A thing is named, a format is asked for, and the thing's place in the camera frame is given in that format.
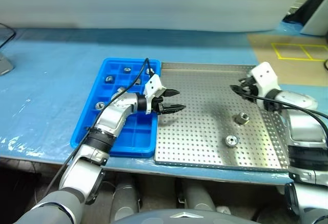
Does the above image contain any brown cardboard mat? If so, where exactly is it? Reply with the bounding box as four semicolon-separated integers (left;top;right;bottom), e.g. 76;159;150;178
247;33;328;86

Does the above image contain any blue plastic table cover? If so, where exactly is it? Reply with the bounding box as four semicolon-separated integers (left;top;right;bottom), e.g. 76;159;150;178
0;20;328;186

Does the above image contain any white panel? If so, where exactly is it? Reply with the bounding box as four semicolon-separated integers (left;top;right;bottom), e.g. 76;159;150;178
299;0;328;36

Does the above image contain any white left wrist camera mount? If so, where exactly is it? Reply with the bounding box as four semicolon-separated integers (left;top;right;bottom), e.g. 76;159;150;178
143;74;167;114

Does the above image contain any grey rounded robot thigh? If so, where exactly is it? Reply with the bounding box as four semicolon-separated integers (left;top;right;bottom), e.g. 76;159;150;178
179;177;218;213

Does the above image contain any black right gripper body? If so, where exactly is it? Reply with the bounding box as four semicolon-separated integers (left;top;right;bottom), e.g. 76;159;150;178
245;77;260;99

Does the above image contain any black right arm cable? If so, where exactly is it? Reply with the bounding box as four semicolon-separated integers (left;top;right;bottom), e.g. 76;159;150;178
229;84;328;119

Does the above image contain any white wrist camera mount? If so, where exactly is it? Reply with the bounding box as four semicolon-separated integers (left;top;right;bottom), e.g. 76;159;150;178
143;74;167;114
250;62;280;111

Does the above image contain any flat metal roller with hole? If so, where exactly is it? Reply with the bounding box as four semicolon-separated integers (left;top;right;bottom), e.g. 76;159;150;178
224;135;239;148

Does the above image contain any perforated steel tray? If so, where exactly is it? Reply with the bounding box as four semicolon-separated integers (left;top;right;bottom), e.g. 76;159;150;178
154;62;292;173

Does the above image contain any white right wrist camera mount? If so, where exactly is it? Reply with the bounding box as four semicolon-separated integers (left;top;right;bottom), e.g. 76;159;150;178
250;62;280;111

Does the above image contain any grey robot torso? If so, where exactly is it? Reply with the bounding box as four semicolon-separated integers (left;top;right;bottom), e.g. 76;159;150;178
110;208;257;224

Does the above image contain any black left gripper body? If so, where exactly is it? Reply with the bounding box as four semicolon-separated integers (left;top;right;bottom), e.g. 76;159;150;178
150;95;165;114

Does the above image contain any monitor with grey stand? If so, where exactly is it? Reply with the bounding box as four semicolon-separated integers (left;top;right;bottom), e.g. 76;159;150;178
0;23;16;77

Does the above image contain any blue plastic compartment tray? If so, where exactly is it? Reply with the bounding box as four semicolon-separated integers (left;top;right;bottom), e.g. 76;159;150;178
70;57;161;157

